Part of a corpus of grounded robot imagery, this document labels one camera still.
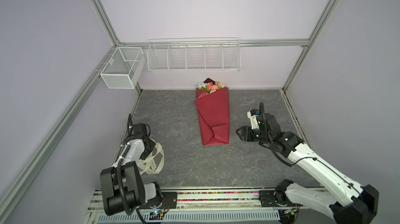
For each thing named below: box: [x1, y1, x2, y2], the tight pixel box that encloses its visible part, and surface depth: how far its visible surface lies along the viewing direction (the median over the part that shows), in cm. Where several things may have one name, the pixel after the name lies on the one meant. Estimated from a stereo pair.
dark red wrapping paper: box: [194, 87, 230, 146], surface depth 104 cm
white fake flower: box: [196, 81, 208, 90], surface depth 121 cm
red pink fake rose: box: [206, 82, 219, 94], surface depth 121 cm
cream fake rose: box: [215, 81, 226, 89], surface depth 122 cm
